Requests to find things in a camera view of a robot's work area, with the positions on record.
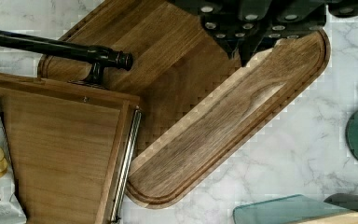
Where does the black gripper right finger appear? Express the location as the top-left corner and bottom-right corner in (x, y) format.
(238, 0), (326, 66)

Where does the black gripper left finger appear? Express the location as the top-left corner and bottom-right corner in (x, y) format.
(168, 0), (245, 59)

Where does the black drawer handle bar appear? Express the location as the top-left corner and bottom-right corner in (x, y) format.
(0, 30), (133, 89)

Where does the wooden drawer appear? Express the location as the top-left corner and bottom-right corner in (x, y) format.
(0, 74), (140, 224)

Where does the dark walnut cutting board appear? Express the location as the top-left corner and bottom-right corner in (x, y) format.
(37, 0), (332, 210)

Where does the metal drawer slide rail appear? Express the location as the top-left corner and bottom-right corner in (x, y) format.
(110, 108), (142, 224)

